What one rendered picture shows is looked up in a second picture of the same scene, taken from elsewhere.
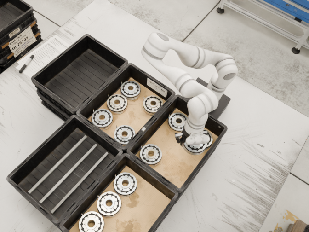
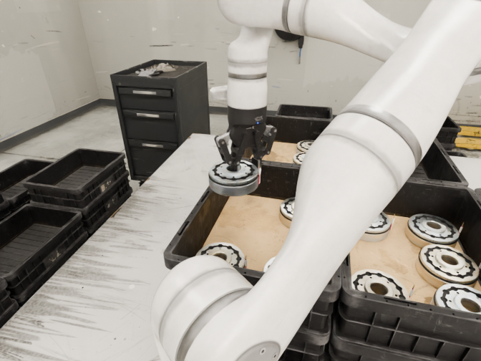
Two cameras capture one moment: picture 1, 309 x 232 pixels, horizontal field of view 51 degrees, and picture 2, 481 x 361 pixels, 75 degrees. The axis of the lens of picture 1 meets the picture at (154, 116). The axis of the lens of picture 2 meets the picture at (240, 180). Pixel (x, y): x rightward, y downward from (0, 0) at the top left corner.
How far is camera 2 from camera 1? 1.53 m
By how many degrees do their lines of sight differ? 89
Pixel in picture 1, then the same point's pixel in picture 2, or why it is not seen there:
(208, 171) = not seen: hidden behind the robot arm
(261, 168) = (58, 334)
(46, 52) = not seen: outside the picture
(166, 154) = (275, 228)
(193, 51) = (369, 87)
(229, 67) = (202, 261)
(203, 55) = (331, 127)
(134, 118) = (385, 262)
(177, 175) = (240, 210)
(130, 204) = not seen: hidden behind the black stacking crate
